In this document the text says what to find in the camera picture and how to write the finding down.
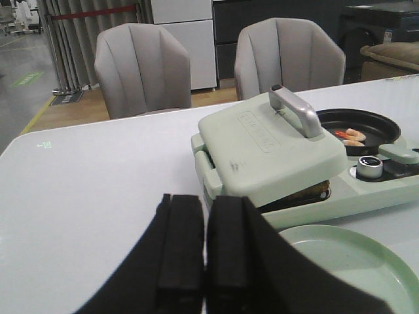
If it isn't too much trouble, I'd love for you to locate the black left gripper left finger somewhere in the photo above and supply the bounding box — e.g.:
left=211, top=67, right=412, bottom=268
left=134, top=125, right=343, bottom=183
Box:
left=77, top=194, right=204, bottom=313

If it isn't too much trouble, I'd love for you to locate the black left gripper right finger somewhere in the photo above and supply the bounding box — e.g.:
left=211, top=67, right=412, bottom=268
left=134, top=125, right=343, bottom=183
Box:
left=206, top=196, right=392, bottom=313

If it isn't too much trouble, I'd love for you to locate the mint green breakfast maker lid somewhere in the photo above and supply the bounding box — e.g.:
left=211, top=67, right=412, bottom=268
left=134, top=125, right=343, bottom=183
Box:
left=191, top=85, right=348, bottom=207

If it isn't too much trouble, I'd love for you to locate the orange white shrimp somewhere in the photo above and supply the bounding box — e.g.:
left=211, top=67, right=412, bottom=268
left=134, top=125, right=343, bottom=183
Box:
left=335, top=128, right=366, bottom=147

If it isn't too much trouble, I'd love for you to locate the mint green breakfast maker base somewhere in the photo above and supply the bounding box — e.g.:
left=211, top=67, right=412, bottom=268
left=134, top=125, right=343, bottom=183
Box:
left=191, top=130, right=419, bottom=230

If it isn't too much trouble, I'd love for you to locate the mint green round plate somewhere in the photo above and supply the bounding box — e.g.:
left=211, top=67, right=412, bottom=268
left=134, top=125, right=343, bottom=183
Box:
left=279, top=224, right=418, bottom=313

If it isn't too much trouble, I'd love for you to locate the left silver control knob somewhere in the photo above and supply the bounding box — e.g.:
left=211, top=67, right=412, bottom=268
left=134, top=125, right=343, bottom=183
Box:
left=356, top=156, right=384, bottom=179

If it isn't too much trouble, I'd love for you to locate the round black frying pan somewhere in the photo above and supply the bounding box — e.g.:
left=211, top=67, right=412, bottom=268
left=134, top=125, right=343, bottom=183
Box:
left=317, top=109, right=401, bottom=156

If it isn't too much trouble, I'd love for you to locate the left grey upholstered chair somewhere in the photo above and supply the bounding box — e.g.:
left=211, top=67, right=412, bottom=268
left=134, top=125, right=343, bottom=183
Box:
left=94, top=23, right=191, bottom=119

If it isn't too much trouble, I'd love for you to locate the grey upholstered chair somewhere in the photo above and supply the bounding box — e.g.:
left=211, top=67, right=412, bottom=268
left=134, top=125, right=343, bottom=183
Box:
left=94, top=23, right=191, bottom=119
left=234, top=18, right=346, bottom=100

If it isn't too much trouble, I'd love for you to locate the right grey upholstered chair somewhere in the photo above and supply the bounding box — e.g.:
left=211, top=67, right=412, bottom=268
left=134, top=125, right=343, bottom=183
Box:
left=234, top=18, right=346, bottom=100

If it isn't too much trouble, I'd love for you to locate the beige cushion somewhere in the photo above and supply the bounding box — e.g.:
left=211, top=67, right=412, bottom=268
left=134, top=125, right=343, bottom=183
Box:
left=360, top=41, right=418, bottom=81

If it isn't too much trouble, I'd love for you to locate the white cabinet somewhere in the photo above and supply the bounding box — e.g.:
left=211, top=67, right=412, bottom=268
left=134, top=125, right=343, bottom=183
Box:
left=151, top=0, right=217, bottom=90

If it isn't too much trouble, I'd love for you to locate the dark appliance on right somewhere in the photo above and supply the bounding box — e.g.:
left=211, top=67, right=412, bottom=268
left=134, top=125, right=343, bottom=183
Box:
left=337, top=1, right=418, bottom=69

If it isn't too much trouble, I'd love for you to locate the red barrier belt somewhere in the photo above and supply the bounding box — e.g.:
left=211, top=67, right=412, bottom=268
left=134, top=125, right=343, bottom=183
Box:
left=51, top=5, right=136, bottom=20

